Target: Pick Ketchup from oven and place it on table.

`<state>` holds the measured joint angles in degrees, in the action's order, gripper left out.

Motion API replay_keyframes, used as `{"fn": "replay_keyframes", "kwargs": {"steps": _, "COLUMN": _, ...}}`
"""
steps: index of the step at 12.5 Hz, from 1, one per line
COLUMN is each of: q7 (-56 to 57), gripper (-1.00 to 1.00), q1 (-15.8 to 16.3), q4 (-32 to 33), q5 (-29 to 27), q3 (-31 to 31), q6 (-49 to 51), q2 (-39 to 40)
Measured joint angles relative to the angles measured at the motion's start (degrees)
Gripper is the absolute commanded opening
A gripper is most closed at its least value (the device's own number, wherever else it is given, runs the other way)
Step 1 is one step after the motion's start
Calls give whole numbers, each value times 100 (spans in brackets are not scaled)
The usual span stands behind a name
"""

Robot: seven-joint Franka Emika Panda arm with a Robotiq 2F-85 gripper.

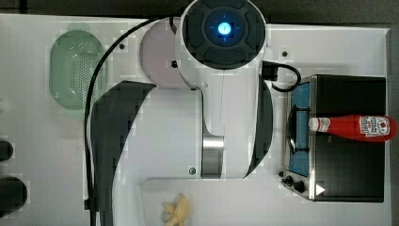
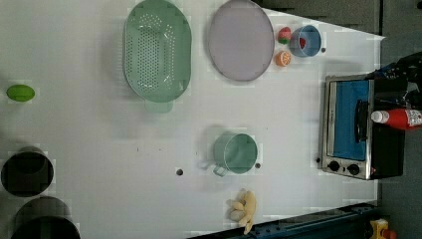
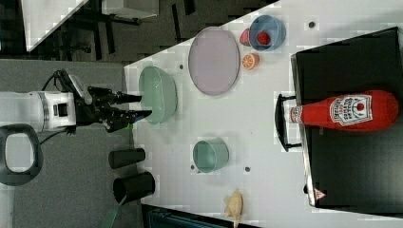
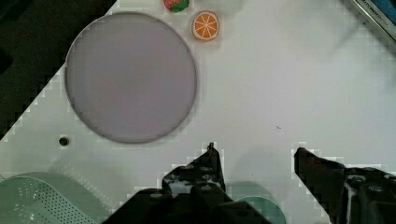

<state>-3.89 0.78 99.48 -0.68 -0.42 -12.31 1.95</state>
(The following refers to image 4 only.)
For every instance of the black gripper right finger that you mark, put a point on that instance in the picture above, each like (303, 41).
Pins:
(348, 195)

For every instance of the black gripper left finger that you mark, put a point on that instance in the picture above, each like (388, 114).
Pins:
(190, 194)

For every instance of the silver toaster oven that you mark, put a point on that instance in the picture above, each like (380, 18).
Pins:
(382, 13)

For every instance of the green cup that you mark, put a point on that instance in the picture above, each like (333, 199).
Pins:
(259, 198)

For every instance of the grey round plate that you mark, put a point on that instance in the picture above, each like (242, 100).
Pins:
(130, 78)

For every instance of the green perforated colander basket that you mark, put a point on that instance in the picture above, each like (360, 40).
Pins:
(46, 198)

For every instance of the strawberry toy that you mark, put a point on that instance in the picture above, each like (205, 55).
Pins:
(176, 5)

